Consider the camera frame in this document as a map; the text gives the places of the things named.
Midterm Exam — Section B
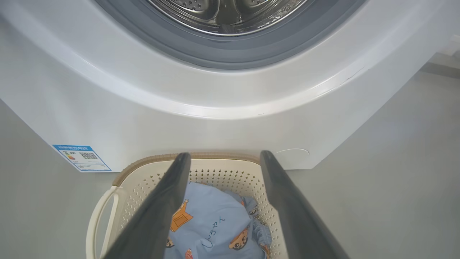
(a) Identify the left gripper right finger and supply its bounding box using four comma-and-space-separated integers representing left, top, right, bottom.
259, 150, 351, 259

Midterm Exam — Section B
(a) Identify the grey rubber door gasket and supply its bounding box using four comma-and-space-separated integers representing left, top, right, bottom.
94, 0, 367, 70

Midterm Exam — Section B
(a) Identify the round drain filter cover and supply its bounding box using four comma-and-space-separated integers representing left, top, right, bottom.
275, 148, 310, 169

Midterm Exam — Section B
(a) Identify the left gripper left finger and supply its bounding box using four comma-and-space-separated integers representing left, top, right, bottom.
102, 152, 192, 259

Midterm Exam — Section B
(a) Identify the cream perforated laundry basket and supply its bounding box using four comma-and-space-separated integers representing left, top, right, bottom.
86, 152, 290, 259

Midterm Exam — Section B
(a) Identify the steel washer drum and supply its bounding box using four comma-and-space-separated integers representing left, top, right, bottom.
146, 0, 309, 36

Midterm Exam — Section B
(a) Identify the blue energy label sticker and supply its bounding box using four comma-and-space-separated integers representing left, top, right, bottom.
52, 145, 112, 172

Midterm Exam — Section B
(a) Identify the blue cartoon print clothing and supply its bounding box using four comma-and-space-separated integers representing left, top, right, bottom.
164, 182, 272, 259

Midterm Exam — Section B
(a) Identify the white front-load washing machine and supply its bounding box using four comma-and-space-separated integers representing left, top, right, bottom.
0, 0, 460, 173

